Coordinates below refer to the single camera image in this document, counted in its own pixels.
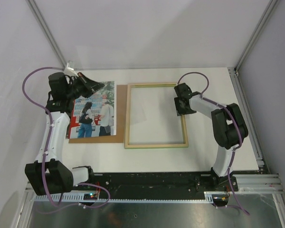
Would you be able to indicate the left aluminium corner post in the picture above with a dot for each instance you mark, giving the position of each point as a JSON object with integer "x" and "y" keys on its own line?
{"x": 46, "y": 31}

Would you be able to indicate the aluminium corner post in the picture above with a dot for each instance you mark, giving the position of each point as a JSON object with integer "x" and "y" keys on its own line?
{"x": 266, "y": 16}
{"x": 46, "y": 31}

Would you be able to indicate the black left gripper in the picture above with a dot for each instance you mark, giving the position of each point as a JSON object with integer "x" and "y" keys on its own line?
{"x": 90, "y": 87}

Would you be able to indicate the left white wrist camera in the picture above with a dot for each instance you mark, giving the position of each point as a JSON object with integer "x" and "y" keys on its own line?
{"x": 69, "y": 69}

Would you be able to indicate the brown cardboard backing board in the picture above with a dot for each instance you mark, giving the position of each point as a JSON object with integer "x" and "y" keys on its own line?
{"x": 120, "y": 121}

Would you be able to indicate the right aluminium corner post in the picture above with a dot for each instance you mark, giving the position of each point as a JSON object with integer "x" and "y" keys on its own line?
{"x": 266, "y": 16}

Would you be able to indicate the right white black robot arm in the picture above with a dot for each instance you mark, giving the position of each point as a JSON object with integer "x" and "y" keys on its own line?
{"x": 228, "y": 124}

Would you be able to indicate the printed photo of two people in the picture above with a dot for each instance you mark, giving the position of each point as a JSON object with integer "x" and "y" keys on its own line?
{"x": 94, "y": 116}

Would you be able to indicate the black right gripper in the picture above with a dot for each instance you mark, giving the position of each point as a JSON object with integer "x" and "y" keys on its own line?
{"x": 180, "y": 110}

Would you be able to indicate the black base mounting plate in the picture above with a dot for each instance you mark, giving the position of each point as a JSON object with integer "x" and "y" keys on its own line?
{"x": 155, "y": 193}

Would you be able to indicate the white slotted cable duct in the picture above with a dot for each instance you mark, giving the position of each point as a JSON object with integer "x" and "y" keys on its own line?
{"x": 89, "y": 197}

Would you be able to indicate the green wooden photo frame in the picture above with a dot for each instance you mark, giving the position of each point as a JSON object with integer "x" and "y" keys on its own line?
{"x": 151, "y": 120}

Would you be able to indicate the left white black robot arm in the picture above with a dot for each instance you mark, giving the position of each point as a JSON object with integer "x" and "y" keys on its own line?
{"x": 47, "y": 174}

